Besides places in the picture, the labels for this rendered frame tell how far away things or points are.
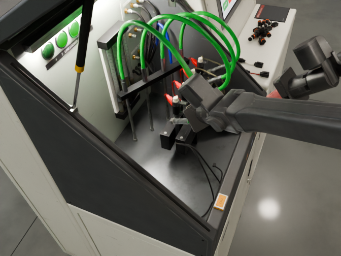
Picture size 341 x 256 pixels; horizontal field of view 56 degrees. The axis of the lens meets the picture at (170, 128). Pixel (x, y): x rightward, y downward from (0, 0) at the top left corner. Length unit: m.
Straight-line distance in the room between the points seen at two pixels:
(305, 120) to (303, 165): 1.94
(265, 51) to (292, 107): 1.10
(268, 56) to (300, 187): 1.04
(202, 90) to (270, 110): 0.19
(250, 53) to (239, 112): 1.00
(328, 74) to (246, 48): 0.81
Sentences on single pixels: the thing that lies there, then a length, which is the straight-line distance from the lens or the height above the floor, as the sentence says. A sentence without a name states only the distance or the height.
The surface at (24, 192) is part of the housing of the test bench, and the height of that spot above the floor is 0.73.
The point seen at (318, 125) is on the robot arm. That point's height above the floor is 1.53.
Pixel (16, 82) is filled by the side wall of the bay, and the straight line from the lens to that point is 0.85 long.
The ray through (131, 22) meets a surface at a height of 1.42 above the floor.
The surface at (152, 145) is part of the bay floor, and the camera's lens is 1.35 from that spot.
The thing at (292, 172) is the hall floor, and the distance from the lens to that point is 2.36.
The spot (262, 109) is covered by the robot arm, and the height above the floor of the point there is 1.47.
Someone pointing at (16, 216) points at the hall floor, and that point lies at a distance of 2.38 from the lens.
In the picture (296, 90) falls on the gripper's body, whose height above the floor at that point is 1.30.
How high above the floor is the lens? 1.85
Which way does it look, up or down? 47 degrees down
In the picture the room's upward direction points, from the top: 5 degrees counter-clockwise
